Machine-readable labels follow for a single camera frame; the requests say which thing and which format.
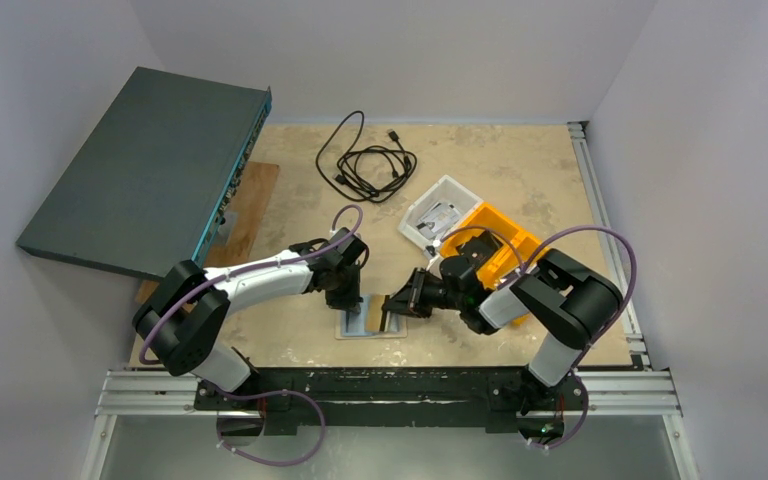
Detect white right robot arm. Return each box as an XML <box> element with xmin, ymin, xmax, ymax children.
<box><xmin>381</xmin><ymin>248</ymin><xmax>625</xmax><ymax>388</ymax></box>

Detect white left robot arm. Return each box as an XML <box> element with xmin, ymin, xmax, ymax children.
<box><xmin>132</xmin><ymin>228</ymin><xmax>369</xmax><ymax>392</ymax></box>

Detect black part in orange bin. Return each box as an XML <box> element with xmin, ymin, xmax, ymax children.
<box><xmin>456</xmin><ymin>236</ymin><xmax>501</xmax><ymax>268</ymax></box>

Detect papers in white bin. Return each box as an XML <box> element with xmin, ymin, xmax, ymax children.
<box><xmin>416</xmin><ymin>202</ymin><xmax>462</xmax><ymax>239</ymax></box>

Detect white plastic bin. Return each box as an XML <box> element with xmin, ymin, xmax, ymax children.
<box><xmin>397</xmin><ymin>175</ymin><xmax>483</xmax><ymax>258</ymax></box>

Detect orange plastic bin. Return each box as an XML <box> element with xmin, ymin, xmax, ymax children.
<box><xmin>437</xmin><ymin>202</ymin><xmax>541</xmax><ymax>289</ymax></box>

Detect brown wooden board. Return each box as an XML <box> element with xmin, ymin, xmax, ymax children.
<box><xmin>134</xmin><ymin>160</ymin><xmax>281</xmax><ymax>307</ymax></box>

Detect black coiled usb cable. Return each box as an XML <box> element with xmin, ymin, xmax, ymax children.
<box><xmin>315</xmin><ymin>110</ymin><xmax>418</xmax><ymax>204</ymax></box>

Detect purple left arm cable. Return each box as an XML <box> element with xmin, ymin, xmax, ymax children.
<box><xmin>137</xmin><ymin>203</ymin><xmax>365</xmax><ymax>367</ymax></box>

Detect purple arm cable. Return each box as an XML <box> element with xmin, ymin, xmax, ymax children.
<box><xmin>426</xmin><ymin>225</ymin><xmax>638</xmax><ymax>452</ymax></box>
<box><xmin>137</xmin><ymin>203</ymin><xmax>365</xmax><ymax>367</ymax></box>

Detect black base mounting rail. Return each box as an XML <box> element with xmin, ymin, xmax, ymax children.
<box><xmin>194</xmin><ymin>366</ymin><xmax>588</xmax><ymax>440</ymax></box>

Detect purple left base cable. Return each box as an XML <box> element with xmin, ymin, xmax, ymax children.
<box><xmin>215</xmin><ymin>391</ymin><xmax>328</xmax><ymax>469</ymax></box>

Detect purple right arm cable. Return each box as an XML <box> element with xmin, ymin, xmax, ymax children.
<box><xmin>426</xmin><ymin>225</ymin><xmax>638</xmax><ymax>452</ymax></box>

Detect dark grey network switch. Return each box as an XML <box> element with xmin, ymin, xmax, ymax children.
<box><xmin>16</xmin><ymin>67</ymin><xmax>272</xmax><ymax>280</ymax></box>

